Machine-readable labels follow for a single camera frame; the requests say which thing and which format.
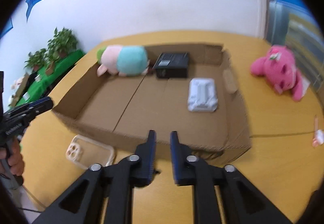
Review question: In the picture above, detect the teal pink plush toy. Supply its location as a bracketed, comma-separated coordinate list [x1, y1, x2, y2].
[97, 44, 150, 77]

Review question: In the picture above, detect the person's left hand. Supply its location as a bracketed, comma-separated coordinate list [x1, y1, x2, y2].
[0, 138, 25, 176]

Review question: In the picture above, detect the green cloth table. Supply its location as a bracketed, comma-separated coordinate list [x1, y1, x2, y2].
[8, 50, 85, 109]

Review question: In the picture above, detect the clear white phone case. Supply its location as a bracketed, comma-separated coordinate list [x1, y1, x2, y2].
[65, 135, 115, 170]

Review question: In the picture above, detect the potted green plant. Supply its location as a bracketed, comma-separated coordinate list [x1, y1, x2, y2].
[46, 27, 78, 63]
[25, 48, 47, 72]

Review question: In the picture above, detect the pink lollipop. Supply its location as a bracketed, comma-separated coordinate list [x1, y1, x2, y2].
[312, 115, 319, 148]

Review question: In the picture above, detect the white small case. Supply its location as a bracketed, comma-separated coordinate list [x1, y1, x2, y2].
[315, 130, 324, 145]

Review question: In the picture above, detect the white plastic tray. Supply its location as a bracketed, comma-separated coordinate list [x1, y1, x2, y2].
[187, 78, 218, 113]

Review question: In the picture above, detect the brown cardboard box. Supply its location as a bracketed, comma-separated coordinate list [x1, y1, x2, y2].
[53, 43, 252, 164]

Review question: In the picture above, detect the black product box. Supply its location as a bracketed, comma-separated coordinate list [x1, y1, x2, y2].
[153, 52, 190, 79]

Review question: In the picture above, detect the blue wall poster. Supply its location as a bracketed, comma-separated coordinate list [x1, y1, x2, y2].
[0, 18, 13, 39]

